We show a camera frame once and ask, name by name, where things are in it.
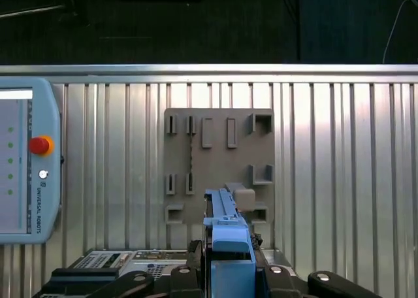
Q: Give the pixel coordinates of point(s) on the hard disk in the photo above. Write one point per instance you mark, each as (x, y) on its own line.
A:
(228, 245)

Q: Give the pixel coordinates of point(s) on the black open PC case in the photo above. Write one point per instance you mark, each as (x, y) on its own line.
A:
(107, 260)

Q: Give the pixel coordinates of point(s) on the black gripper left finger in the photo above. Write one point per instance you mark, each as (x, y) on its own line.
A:
(184, 281)

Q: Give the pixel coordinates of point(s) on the pale blue teach pendant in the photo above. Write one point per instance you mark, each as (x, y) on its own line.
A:
(42, 196)

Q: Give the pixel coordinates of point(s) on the grey parts rack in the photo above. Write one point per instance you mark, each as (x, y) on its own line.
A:
(215, 167)

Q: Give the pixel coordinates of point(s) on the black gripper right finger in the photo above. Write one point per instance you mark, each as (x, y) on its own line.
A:
(277, 281)

